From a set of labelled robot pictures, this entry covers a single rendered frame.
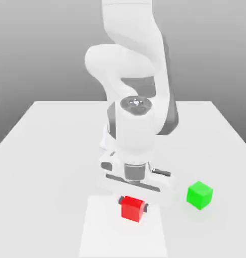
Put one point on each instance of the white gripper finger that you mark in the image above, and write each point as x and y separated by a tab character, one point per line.
146	207
120	200

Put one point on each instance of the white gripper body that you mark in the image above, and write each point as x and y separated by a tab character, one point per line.
115	184

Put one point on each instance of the small red cube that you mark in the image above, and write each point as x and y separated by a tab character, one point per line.
133	210

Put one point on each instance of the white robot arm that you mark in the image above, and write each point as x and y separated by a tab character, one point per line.
135	129

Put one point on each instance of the small green cube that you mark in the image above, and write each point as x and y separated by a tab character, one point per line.
199	195

